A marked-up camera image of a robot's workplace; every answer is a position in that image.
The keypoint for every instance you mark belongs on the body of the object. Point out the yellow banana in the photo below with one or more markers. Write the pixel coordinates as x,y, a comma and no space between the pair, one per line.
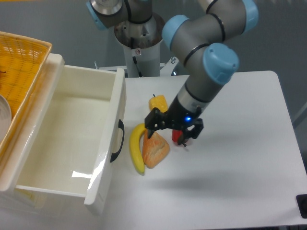
134,147

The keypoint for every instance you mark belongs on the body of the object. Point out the white plate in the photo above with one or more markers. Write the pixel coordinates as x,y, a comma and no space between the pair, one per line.
5,117

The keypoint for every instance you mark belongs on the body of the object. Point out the yellow bell pepper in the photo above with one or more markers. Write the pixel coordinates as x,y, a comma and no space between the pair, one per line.
159,102

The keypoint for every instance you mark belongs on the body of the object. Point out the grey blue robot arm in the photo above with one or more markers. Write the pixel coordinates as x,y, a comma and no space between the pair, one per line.
197,44

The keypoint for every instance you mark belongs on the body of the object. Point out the white drawer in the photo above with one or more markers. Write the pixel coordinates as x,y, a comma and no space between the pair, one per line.
81,135

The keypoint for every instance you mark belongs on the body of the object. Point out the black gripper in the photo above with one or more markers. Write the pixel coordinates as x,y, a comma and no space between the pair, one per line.
176,117

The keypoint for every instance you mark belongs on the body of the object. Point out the white drawer cabinet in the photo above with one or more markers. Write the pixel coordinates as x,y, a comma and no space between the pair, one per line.
17,173

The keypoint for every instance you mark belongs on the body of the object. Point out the red bell pepper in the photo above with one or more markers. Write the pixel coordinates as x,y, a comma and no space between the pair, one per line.
176,136

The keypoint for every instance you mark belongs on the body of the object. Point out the orange bread piece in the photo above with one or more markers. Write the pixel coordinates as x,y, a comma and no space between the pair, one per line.
154,149

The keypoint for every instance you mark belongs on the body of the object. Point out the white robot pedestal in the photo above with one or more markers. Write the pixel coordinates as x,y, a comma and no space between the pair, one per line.
141,47

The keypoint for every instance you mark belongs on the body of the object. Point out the black corner device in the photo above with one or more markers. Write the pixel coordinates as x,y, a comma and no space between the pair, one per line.
302,204

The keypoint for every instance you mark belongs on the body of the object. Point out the yellow woven basket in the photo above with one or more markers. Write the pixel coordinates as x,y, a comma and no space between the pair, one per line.
21,61

